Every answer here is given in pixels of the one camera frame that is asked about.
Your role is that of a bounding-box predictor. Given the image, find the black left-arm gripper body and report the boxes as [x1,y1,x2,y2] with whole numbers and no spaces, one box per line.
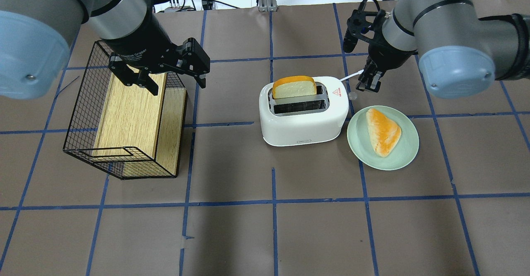
[108,37,210,78]

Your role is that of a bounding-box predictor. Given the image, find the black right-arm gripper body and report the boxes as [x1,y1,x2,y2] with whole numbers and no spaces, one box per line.
[364,44,417,76]

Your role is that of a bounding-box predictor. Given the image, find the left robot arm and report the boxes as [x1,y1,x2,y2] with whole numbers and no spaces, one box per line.
[0,0,210,99]

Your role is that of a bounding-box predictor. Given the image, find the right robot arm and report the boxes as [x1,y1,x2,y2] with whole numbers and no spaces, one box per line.
[358,0,529,99]

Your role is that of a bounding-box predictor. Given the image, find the translucent toaster lever knob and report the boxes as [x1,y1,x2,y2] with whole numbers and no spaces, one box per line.
[348,92,358,101]

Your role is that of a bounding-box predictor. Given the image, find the white two-slot toaster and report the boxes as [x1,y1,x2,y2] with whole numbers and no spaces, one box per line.
[259,77,349,146]

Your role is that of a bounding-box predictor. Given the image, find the triangular toasted sandwich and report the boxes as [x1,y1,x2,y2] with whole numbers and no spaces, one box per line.
[366,108,402,158]

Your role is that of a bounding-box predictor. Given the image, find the wooden box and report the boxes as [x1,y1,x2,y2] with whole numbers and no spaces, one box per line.
[91,72,187,179]

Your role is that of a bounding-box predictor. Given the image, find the light green plate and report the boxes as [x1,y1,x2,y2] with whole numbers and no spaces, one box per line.
[347,105,419,171]

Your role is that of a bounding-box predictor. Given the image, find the orange-crust bread slice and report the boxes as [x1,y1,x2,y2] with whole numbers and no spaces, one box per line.
[271,75,317,99]

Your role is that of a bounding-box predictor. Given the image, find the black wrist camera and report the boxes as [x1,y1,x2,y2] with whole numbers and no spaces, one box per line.
[342,0,387,53]

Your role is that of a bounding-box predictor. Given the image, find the black wire basket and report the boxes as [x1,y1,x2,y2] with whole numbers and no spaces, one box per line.
[63,41,176,180]

